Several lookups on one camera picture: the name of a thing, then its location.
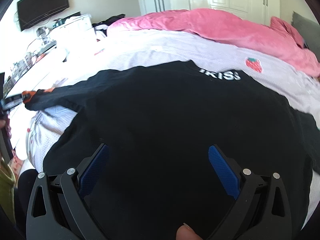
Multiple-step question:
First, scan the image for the black sweatshirt with orange cuffs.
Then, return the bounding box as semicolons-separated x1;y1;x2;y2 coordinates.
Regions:
24;60;320;240

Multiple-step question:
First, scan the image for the dark clothes pile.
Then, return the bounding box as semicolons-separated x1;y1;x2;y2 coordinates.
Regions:
92;14;126;36

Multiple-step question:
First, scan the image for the left hand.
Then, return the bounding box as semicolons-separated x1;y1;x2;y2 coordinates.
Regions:
0;120;6;129

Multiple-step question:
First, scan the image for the right hand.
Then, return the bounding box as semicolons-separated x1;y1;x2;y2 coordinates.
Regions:
176;223;202;240

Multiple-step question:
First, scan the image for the white drawer cabinet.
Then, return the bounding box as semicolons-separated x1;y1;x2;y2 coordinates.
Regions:
50;14;97;43

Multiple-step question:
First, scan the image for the lilac strawberry bed sheet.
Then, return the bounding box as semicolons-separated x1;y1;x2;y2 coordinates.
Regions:
24;27;320;230

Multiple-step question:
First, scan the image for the pink duvet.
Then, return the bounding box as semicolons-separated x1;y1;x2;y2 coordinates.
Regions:
107;8;319;77

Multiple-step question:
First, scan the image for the grey headboard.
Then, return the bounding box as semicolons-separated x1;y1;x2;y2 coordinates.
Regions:
291;12;320;61

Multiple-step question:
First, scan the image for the black wall television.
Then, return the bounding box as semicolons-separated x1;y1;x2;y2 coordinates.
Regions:
17;0;69;31

